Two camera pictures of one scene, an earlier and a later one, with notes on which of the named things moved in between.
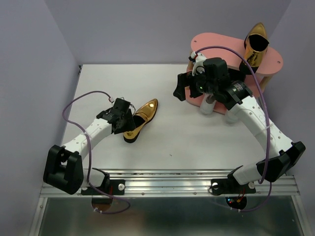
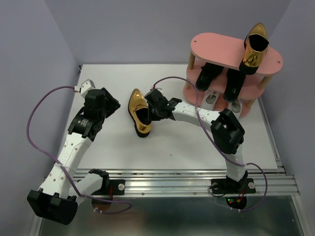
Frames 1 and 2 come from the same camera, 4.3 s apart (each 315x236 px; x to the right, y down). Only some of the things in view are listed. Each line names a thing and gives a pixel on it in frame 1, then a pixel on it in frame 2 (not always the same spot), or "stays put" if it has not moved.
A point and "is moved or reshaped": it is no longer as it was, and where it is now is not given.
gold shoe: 141,117 is moved or reshaped
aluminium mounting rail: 171,183 stays put
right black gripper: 183,80 to 150,117
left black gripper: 130,125 to 113,103
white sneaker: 207,103 stays put
